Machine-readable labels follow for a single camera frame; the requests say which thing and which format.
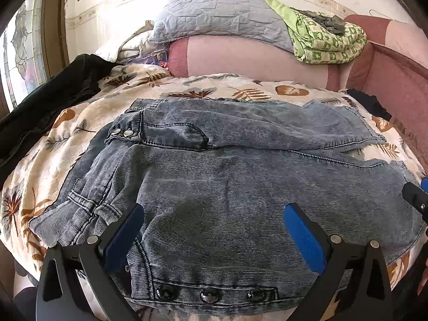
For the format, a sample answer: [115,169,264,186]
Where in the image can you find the dark grey small cloth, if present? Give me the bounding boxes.
[296,9,345,36]

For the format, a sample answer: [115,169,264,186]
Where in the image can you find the purple package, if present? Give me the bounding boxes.
[133,49,168,69]

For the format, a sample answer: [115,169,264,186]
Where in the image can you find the blue denim pants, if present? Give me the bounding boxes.
[30,98,424,315]

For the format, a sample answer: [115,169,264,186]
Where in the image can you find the grey quilted blanket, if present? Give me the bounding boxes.
[150,0,293,52]

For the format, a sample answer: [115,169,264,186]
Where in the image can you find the person's right hand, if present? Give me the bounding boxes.
[417,267,428,295]

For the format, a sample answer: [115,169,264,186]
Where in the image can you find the stained glass window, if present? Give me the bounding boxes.
[1,0,47,111]

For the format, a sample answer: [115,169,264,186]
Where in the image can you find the black cloth by armrest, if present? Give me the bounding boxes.
[346,89,392,122]

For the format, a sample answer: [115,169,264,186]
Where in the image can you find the leaf-patterned cream blanket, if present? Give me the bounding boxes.
[1,64,424,277]

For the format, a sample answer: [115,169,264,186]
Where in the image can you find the white patterned cushion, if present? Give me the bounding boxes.
[96,20,169,65]

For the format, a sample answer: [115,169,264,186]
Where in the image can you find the green patterned folded cloth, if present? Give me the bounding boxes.
[266,0,367,64]

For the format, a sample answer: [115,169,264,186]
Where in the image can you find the pink sofa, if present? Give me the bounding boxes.
[168,14,427,167]

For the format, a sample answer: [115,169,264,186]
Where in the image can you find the black garment on left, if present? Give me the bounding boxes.
[0,54,117,183]

